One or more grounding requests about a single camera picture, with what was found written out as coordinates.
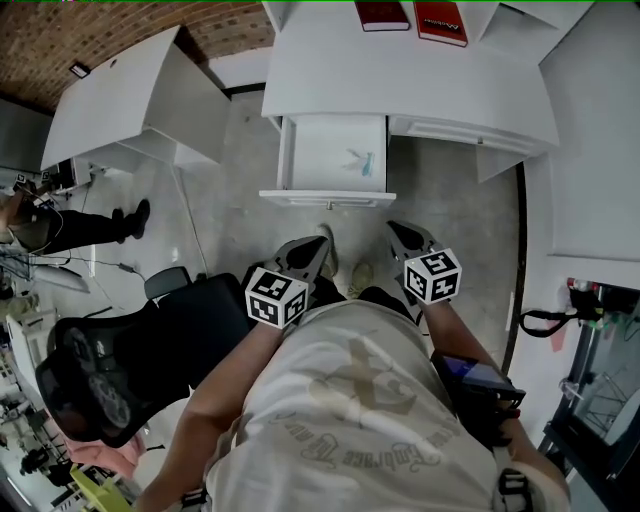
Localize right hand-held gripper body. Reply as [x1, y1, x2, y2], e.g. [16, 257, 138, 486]
[385, 219, 463, 305]

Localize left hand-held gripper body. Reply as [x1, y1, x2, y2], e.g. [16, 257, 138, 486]
[243, 235, 331, 330]

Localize white drawer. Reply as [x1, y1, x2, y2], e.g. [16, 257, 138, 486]
[388, 114, 540, 152]
[258, 113, 398, 209]

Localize person's left forearm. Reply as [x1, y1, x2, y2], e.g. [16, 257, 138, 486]
[133, 319, 287, 512]

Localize person's right forearm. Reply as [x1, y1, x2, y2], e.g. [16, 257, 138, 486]
[423, 298, 572, 506]

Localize closed white drawer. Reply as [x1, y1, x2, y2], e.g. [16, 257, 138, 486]
[388, 114, 540, 152]

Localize person's black trousers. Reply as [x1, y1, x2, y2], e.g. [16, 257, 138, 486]
[308, 276, 427, 329]

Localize person's left beige shoe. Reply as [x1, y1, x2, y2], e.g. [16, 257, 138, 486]
[318, 223, 342, 281]

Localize person's beige shoe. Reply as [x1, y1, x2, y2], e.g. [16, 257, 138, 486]
[348, 261, 376, 300]
[318, 223, 342, 281]

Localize person's right beige shoe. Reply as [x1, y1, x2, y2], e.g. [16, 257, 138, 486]
[348, 261, 376, 300]

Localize black mesh office chair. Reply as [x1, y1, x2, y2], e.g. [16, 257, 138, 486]
[34, 265, 257, 449]

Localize person's beige printed shirt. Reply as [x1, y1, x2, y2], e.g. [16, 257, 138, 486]
[203, 299, 507, 512]

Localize white desk with drawers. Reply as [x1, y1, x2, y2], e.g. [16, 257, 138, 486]
[261, 0, 561, 184]

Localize black metal rack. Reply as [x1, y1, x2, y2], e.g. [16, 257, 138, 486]
[537, 280, 640, 497]

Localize pink cloth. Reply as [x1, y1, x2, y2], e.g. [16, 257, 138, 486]
[63, 432, 147, 477]

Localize plain white desk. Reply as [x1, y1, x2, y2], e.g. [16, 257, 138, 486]
[40, 24, 233, 174]

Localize bright red book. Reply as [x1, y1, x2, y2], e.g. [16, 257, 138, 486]
[413, 0, 469, 49]

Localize dark red book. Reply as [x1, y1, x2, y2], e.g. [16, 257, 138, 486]
[354, 0, 412, 33]

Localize black floor cable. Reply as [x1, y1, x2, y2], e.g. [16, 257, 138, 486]
[499, 163, 530, 377]

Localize black harness strap buckle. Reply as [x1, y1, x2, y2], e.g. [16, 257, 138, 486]
[491, 443, 532, 512]

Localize yellow-green plastic frame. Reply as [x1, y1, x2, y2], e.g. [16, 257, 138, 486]
[68, 463, 137, 512]

